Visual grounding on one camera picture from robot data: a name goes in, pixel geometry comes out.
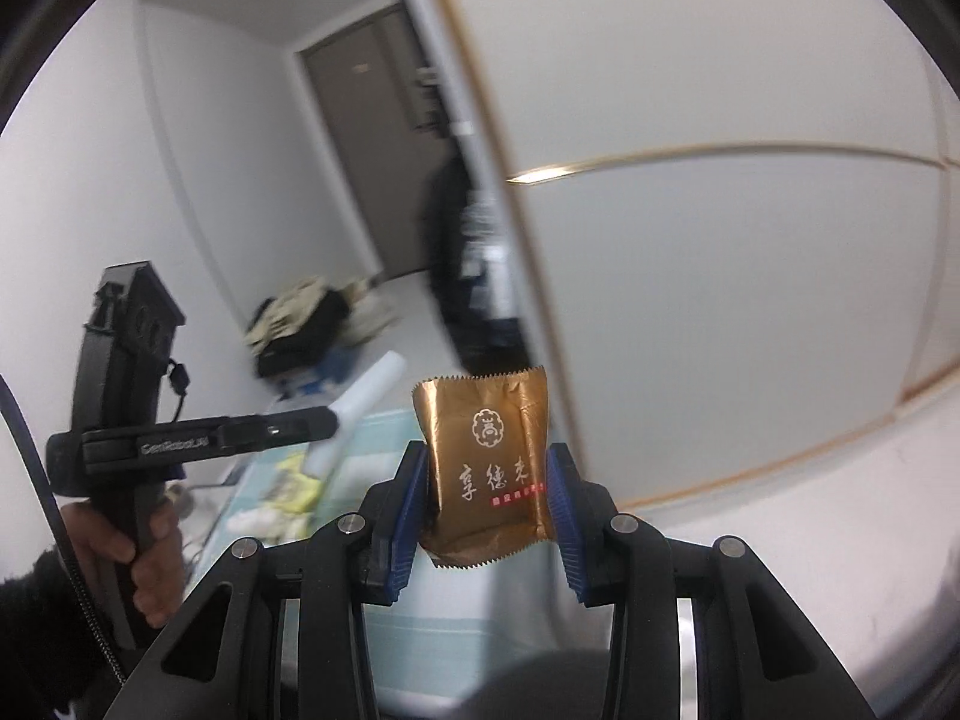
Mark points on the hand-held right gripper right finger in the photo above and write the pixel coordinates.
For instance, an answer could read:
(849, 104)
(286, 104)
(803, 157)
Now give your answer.
(566, 529)

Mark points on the beige bag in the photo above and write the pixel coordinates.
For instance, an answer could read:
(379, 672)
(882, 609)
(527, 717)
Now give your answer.
(371, 311)

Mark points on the white wardrobe with gold trim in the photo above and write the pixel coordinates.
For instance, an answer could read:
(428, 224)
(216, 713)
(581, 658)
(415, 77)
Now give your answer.
(712, 240)

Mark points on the yellow clear bread packet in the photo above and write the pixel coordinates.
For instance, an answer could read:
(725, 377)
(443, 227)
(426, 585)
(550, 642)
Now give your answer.
(292, 491)

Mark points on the white crumpled paper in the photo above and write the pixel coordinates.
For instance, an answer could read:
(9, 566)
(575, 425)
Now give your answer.
(255, 523)

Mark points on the black hanging jacket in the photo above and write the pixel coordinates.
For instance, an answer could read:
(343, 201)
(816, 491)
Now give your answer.
(448, 277)

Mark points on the white paper roll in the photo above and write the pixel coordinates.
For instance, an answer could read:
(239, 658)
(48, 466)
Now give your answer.
(360, 409)

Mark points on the gold foil snack wrapper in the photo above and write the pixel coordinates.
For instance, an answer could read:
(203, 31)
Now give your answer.
(487, 465)

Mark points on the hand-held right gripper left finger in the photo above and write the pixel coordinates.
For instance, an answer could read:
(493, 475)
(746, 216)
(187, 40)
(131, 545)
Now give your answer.
(405, 514)

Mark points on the black backpack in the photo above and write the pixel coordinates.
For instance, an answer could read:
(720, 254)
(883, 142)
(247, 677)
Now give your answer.
(300, 330)

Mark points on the light blue checked tablecloth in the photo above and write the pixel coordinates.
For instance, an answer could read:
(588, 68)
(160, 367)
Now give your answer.
(367, 439)

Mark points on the person's left hand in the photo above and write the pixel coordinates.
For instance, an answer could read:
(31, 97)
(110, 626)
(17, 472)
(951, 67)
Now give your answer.
(161, 570)

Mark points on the person's left forearm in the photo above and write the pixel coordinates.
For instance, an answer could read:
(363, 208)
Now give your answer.
(37, 637)

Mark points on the silver grey garment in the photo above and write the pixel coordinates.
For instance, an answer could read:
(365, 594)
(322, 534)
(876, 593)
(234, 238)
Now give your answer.
(484, 247)

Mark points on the brown door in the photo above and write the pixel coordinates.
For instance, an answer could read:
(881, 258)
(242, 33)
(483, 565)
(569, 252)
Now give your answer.
(360, 127)

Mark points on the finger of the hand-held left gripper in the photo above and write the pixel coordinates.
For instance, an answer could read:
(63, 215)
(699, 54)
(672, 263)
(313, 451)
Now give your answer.
(277, 431)

